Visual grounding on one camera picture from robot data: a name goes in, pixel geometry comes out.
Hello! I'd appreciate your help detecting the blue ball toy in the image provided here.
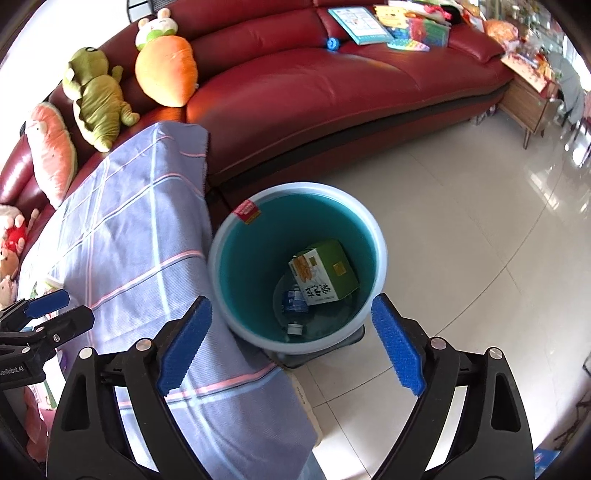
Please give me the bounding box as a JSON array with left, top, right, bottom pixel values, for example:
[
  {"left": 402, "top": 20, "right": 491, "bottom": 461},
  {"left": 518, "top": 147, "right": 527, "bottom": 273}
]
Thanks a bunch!
[{"left": 327, "top": 37, "right": 339, "bottom": 51}]

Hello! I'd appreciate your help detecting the green dinosaur plush toy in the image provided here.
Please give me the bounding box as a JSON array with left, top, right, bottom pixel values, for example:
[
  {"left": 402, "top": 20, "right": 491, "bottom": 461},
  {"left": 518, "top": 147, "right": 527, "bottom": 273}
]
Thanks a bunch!
[{"left": 61, "top": 47, "right": 140, "bottom": 153}]

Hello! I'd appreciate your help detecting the teal children's book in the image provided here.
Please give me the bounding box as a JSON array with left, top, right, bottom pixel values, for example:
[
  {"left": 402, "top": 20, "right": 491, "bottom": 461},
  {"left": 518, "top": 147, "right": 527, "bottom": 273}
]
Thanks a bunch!
[{"left": 328, "top": 7, "right": 394, "bottom": 45}]

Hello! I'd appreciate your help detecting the clear blue-label water bottle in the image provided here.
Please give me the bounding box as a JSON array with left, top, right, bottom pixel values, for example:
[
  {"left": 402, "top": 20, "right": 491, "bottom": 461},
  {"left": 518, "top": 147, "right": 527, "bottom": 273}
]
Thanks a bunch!
[{"left": 281, "top": 284, "right": 310, "bottom": 337}]

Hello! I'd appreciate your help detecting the black mesh chair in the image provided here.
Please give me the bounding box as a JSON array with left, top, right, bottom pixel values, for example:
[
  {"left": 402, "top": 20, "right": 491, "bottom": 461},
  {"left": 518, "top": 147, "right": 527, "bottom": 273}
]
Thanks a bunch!
[{"left": 126, "top": 0, "right": 174, "bottom": 23}]

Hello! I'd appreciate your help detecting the orange carrot plush toy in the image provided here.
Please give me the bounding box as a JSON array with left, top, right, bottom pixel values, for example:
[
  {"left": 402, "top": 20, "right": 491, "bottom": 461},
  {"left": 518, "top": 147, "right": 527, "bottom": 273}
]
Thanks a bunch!
[{"left": 134, "top": 7, "right": 198, "bottom": 108}]

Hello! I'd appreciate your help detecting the dark red leather sofa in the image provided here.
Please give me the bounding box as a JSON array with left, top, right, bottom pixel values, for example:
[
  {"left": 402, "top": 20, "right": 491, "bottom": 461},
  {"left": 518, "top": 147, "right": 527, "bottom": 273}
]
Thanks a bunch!
[{"left": 1, "top": 1, "right": 512, "bottom": 224}]

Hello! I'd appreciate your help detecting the brown teddy bear red shirt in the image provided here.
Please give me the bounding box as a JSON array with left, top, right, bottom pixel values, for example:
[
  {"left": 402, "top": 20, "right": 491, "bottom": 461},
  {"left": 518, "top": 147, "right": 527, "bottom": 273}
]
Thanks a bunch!
[{"left": 0, "top": 205, "right": 39, "bottom": 309}]

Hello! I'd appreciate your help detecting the wooden side table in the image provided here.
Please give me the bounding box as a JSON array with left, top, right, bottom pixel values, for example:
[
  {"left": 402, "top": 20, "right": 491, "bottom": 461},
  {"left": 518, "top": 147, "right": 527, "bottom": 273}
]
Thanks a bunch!
[{"left": 498, "top": 52, "right": 559, "bottom": 150}]

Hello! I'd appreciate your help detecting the pink radish plush toy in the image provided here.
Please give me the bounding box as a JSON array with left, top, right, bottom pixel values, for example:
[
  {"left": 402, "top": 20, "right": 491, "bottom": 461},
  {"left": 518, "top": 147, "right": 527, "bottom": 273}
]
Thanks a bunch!
[{"left": 25, "top": 102, "right": 77, "bottom": 209}]

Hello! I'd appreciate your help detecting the green tea box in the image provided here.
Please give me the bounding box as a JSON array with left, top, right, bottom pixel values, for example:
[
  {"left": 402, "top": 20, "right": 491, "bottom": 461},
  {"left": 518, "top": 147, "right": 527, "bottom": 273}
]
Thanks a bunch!
[{"left": 288, "top": 239, "right": 360, "bottom": 306}]

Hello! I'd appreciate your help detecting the purple plaid tablecloth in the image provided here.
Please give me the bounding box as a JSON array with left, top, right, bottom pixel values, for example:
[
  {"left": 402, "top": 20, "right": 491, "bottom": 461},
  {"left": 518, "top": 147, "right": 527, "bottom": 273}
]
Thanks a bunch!
[{"left": 18, "top": 121, "right": 322, "bottom": 479}]

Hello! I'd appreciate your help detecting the teal plastic trash bin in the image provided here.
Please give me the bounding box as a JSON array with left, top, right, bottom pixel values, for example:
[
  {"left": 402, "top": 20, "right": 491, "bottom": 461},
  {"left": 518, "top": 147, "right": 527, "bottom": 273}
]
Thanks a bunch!
[{"left": 208, "top": 182, "right": 388, "bottom": 356}]

